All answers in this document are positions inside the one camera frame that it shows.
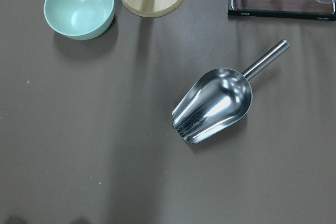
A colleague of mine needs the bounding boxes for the mint green bowl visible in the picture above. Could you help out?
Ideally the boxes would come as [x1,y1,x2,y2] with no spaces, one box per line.
[44,0,115,40]

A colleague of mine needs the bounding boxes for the steel ice scoop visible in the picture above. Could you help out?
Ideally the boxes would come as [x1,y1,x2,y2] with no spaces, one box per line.
[172,40,290,144]

